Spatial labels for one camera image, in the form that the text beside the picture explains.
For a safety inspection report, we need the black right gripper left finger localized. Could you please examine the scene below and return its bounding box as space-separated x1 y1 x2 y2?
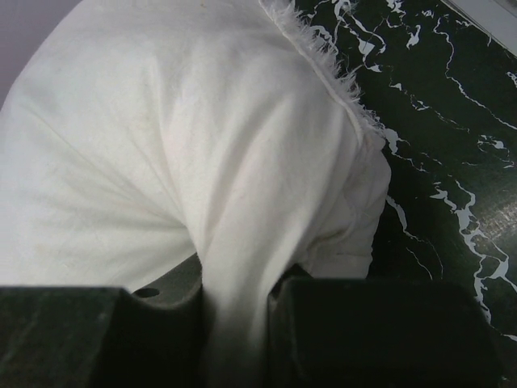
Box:
88 255 205 387

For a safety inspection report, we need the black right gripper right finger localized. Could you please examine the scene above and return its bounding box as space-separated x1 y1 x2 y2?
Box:
265 264 310 387

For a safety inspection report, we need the white pillow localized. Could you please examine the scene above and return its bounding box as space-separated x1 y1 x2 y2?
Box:
1 1 391 387

